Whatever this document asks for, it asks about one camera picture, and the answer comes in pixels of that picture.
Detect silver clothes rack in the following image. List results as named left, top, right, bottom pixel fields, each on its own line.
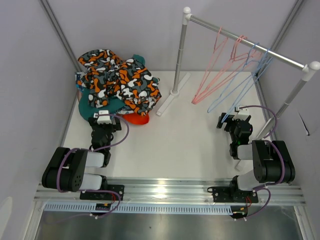
left=156, top=6, right=320, bottom=172

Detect orange garment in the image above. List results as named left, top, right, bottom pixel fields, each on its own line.
left=122, top=113, right=150, bottom=125

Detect teal garment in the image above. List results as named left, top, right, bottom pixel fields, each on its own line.
left=78, top=54, right=161, bottom=121

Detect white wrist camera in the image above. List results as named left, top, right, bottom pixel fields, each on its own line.
left=93, top=110, right=112, bottom=125
left=232, top=105, right=250, bottom=121

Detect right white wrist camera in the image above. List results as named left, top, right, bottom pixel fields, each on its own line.
left=232, top=105, right=250, bottom=121

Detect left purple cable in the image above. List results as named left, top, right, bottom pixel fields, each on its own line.
left=56, top=113, right=130, bottom=220

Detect blue hanger left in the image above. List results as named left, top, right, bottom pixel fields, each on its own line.
left=207, top=42, right=263, bottom=114

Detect camouflage patterned shorts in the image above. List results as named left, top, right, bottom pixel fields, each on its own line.
left=75, top=49, right=163, bottom=117

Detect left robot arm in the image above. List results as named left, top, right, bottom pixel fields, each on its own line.
left=41, top=114, right=125, bottom=202

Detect aluminium mounting rail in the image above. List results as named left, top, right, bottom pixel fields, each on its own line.
left=33, top=177, right=307, bottom=206

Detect white slotted cable duct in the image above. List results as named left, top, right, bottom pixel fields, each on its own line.
left=43, top=201, right=233, bottom=216

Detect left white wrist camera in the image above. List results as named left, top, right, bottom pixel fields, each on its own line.
left=93, top=110, right=112, bottom=125

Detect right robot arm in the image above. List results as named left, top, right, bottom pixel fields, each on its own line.
left=207, top=112, right=296, bottom=204

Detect pink hanger left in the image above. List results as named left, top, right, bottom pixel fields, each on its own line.
left=191, top=27, right=229, bottom=105

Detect pink hanger right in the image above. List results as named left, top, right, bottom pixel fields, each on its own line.
left=195, top=35, right=262, bottom=104

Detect pink hanger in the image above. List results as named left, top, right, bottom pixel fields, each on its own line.
left=191, top=27, right=229, bottom=105
left=195, top=35, right=262, bottom=104

